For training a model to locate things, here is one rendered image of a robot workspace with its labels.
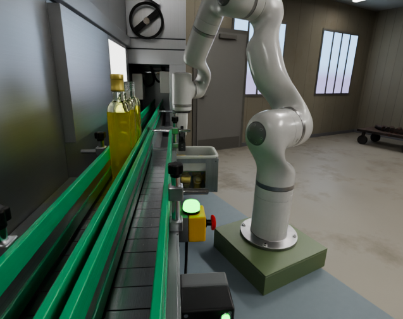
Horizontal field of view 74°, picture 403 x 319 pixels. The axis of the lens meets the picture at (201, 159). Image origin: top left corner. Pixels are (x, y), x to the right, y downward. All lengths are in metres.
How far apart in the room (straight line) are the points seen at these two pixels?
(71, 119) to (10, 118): 0.23
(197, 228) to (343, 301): 0.45
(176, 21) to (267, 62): 1.18
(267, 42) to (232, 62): 4.34
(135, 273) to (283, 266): 0.52
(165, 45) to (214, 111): 3.22
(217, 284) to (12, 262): 0.29
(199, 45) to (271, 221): 0.66
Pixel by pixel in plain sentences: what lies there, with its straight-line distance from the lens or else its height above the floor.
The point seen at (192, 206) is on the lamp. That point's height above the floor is 1.02.
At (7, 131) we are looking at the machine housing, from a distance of 0.59.
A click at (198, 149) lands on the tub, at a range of 1.29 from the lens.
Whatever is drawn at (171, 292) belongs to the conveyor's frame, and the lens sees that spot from 0.40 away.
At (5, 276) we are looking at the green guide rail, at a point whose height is 1.12.
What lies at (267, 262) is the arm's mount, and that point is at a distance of 0.85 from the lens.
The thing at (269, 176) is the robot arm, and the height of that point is 1.05.
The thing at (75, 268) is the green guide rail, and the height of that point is 1.13.
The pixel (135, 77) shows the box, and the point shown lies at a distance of 2.03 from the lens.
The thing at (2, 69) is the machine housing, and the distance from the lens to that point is 0.60.
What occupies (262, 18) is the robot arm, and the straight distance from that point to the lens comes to 0.92.
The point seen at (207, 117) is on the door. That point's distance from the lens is 4.93.
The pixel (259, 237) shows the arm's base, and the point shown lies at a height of 0.84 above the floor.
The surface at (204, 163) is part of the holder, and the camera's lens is 1.15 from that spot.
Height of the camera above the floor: 1.32
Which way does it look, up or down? 17 degrees down
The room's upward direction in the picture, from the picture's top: 1 degrees clockwise
